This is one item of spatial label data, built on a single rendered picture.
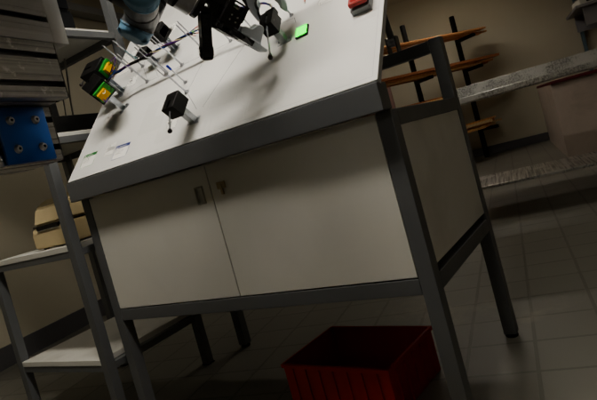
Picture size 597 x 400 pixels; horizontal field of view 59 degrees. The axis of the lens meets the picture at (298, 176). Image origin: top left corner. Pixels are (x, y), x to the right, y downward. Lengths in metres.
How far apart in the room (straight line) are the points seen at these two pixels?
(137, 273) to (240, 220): 0.50
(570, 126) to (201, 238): 4.87
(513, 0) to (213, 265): 7.53
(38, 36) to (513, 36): 8.00
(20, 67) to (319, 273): 0.87
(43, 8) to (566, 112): 5.47
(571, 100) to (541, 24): 2.81
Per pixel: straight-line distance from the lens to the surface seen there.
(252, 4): 1.53
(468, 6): 8.69
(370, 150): 1.26
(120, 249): 1.89
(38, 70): 0.90
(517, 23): 8.63
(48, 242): 2.19
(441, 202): 1.42
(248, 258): 1.52
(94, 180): 1.84
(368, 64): 1.26
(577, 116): 6.01
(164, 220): 1.70
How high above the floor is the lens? 0.75
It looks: 2 degrees down
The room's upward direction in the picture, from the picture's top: 15 degrees counter-clockwise
